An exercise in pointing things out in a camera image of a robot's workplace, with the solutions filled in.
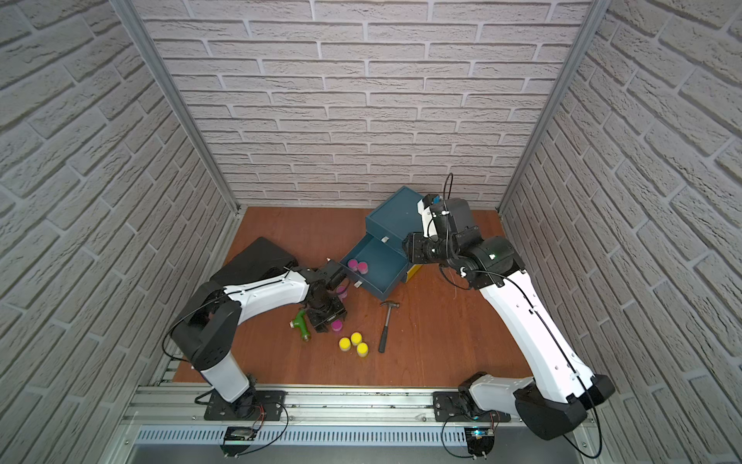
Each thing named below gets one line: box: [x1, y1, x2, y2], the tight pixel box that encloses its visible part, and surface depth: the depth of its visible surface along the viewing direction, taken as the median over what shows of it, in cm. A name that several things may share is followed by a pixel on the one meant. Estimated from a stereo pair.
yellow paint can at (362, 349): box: [356, 342, 370, 358], surface depth 83 cm
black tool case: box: [208, 236, 299, 289], surface depth 99 cm
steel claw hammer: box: [377, 300, 400, 354], surface depth 89 cm
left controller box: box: [219, 426, 257, 458], surface depth 71 cm
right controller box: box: [463, 427, 496, 460], surface depth 72 cm
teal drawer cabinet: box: [345, 185, 425, 300], surface depth 91 cm
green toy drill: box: [288, 309, 312, 342], surface depth 88 cm
